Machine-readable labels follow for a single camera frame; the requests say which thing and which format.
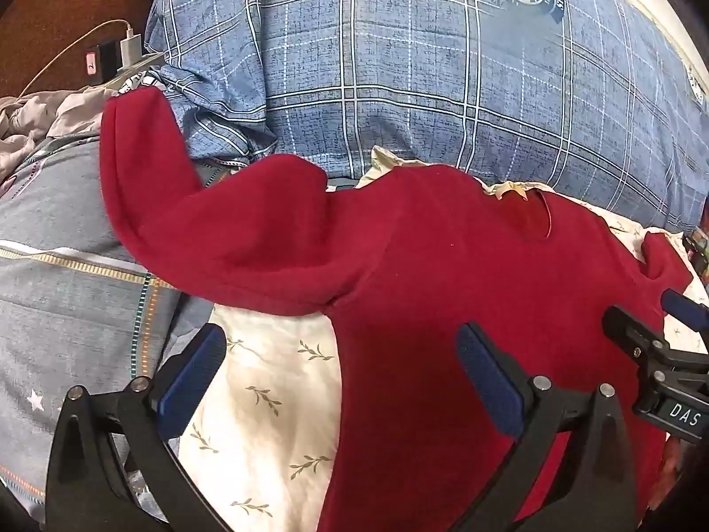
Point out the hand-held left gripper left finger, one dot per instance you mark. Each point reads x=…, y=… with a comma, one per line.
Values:
x=191, y=382

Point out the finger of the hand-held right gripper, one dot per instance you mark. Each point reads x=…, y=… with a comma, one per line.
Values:
x=686, y=306
x=631, y=332

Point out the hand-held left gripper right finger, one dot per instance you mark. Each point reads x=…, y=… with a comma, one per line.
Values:
x=490, y=382

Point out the red sweater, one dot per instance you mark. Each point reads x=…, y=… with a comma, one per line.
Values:
x=415, y=260

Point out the white leaf-print cloth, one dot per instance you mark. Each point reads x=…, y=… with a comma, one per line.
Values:
x=266, y=399

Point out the grey striped bed sheet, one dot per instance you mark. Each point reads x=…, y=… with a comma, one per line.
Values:
x=66, y=288

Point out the grey crumpled cloth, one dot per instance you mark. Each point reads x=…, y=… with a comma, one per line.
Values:
x=33, y=116

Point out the blue plaid pillow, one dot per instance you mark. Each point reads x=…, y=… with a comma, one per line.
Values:
x=388, y=66

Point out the black phone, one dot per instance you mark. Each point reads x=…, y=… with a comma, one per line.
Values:
x=99, y=61

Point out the white charger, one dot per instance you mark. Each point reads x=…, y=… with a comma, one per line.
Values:
x=132, y=50

